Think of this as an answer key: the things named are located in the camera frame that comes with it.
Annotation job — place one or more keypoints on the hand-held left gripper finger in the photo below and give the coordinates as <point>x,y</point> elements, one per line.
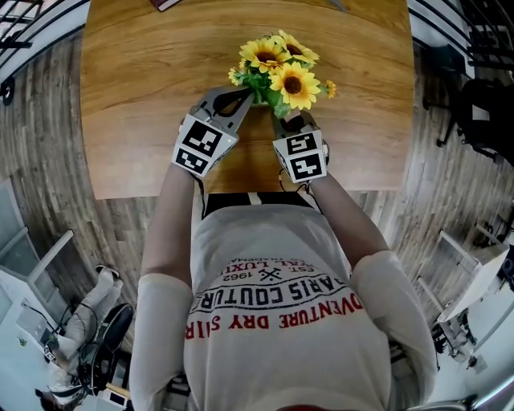
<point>217,92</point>
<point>241,116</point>

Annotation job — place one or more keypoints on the black metal railing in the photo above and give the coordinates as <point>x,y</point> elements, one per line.
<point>24,36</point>
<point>462,28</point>

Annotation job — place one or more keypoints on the person's right forearm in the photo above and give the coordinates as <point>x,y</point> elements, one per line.
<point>349,225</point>

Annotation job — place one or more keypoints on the white desk frame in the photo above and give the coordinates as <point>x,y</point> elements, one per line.
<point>478,277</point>

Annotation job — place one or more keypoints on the person's left forearm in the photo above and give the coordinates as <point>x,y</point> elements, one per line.
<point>168,233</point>

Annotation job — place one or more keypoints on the black office chair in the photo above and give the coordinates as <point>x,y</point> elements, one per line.
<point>482,116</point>

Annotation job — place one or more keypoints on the white glass cabinet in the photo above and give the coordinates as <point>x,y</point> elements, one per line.
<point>24,257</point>

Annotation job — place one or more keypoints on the sunflower bouquet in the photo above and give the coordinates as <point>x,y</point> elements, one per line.
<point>293,82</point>

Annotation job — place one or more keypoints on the person's white printed shirt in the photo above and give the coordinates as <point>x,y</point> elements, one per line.
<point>281,353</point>

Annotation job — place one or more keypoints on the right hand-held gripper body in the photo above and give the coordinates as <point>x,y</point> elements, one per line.
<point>305,156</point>

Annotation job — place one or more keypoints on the person's black trousers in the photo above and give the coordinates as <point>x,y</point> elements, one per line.
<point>229,200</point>

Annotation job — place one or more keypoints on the maroon book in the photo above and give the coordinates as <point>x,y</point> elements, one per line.
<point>162,4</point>

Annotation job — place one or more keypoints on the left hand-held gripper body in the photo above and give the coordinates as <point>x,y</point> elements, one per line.
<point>201,142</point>

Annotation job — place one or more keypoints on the silver metal clip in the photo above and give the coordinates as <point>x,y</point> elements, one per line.
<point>338,4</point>

